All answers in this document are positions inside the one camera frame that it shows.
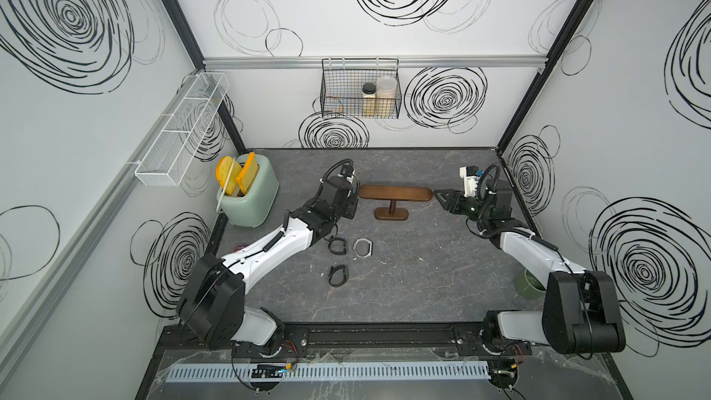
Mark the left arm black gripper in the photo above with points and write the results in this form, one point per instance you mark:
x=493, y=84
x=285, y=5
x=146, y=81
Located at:
x=350, y=207

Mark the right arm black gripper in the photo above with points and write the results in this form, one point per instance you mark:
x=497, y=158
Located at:
x=454, y=194

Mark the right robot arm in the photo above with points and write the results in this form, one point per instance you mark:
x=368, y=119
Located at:
x=581, y=313

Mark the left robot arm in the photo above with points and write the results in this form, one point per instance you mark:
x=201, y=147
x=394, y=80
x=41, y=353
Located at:
x=213, y=303

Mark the dark wooden watch stand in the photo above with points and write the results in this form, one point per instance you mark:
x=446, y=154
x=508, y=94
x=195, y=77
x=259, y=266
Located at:
x=394, y=195

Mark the black smart band watch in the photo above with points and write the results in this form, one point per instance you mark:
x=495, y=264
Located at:
x=338, y=275

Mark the mint green toaster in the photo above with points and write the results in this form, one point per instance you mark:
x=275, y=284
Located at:
x=252, y=209

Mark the orange sponge toast slice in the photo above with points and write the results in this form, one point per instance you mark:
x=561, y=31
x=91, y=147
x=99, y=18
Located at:
x=248, y=173

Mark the yellow sponge toast slice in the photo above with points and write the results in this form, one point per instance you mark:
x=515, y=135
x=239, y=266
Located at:
x=227, y=173

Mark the green bowl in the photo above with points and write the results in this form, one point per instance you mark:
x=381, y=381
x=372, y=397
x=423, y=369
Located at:
x=528, y=286

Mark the dark lid spice jar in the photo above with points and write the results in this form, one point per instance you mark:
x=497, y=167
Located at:
x=369, y=100

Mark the white lid plastic jar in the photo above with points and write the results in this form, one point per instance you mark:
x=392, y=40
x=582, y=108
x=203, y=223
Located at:
x=386, y=96

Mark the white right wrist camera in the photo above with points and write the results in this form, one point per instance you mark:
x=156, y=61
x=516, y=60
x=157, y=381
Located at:
x=471, y=176

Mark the black wire wall basket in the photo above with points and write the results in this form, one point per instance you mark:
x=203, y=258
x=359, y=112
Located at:
x=342, y=80

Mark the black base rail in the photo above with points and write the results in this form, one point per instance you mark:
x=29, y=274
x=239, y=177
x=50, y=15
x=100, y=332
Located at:
x=361, y=336

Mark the white wire wall shelf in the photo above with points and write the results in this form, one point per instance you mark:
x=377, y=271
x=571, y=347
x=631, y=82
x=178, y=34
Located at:
x=176, y=146

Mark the grey slotted cable duct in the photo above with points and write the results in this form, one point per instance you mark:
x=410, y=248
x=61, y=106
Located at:
x=347, y=371

